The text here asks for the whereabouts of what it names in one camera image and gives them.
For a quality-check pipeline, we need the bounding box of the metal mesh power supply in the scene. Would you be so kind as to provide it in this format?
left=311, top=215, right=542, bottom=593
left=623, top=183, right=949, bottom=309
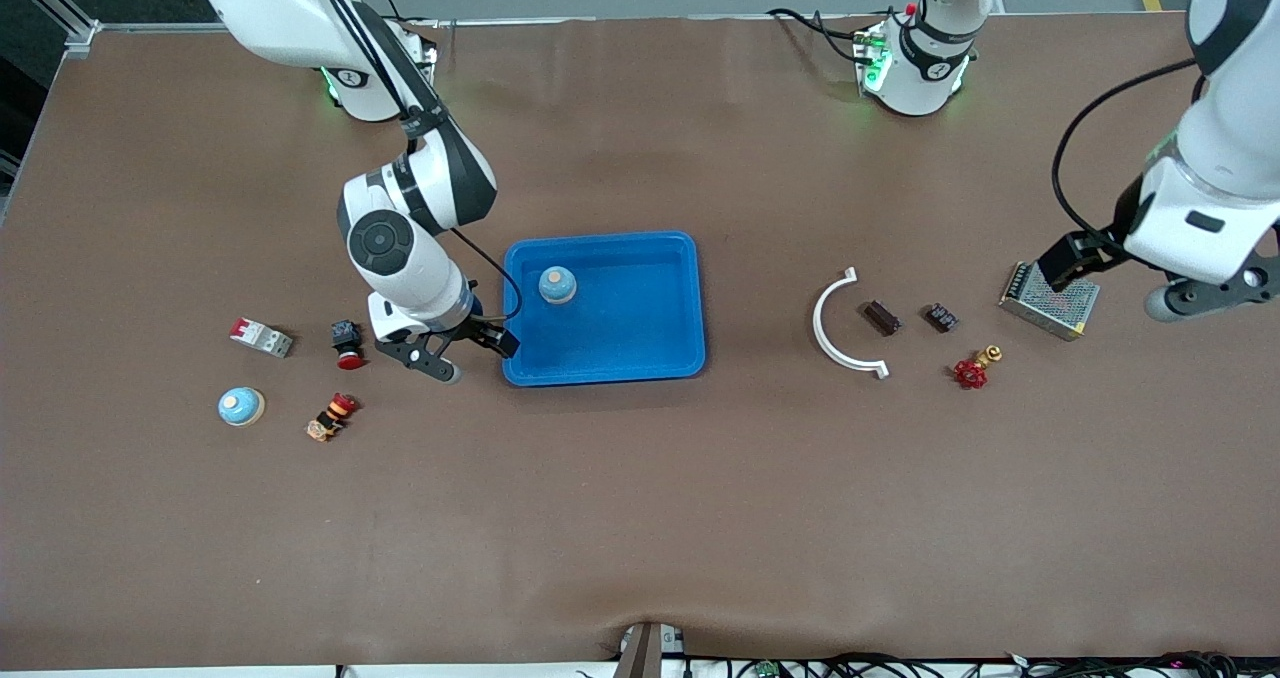
left=998, top=257, right=1102, bottom=342

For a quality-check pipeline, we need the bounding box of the red button black base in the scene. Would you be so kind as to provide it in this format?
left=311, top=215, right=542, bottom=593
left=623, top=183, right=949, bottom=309
left=330, top=320, right=367, bottom=371

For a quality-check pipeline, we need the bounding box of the blue plastic tray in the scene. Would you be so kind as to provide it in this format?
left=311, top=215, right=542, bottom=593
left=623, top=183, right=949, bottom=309
left=502, top=231, right=707, bottom=388

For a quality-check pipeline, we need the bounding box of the red handwheel brass valve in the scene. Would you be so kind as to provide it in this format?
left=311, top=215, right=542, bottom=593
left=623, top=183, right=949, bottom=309
left=951, top=345, right=1004, bottom=391

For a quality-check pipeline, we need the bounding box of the red button orange white base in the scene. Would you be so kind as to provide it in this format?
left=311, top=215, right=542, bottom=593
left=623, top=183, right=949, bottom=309
left=305, top=392, right=359, bottom=444

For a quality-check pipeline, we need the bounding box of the white curved plastic clamp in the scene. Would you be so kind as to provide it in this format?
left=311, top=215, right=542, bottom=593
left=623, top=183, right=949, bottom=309
left=812, top=267, right=891, bottom=380

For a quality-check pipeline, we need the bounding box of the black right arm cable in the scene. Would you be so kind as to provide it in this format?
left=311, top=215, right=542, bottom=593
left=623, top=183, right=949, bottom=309
left=310, top=0, right=523, bottom=324

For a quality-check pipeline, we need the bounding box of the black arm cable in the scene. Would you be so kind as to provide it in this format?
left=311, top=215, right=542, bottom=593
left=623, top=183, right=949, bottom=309
left=310, top=0, right=523, bottom=324
left=1050, top=56, right=1201, bottom=254

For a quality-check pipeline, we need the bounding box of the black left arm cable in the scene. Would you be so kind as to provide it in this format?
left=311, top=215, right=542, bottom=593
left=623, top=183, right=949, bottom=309
left=1050, top=56, right=1201, bottom=254

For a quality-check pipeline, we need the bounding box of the white circuit breaker red switch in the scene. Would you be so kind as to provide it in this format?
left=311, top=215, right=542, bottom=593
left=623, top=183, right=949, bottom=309
left=229, top=318, right=295, bottom=359

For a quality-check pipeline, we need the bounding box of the black base cable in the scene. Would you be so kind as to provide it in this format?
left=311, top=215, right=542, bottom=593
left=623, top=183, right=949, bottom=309
left=768, top=6, right=863, bottom=67

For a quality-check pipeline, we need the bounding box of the black cable bundle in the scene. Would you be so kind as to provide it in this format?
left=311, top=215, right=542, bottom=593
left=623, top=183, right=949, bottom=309
left=680, top=651, right=1241, bottom=678

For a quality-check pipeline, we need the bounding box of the aluminium frame bar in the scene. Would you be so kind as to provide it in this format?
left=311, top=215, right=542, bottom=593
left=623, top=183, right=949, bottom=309
left=0, top=0, right=101, bottom=56

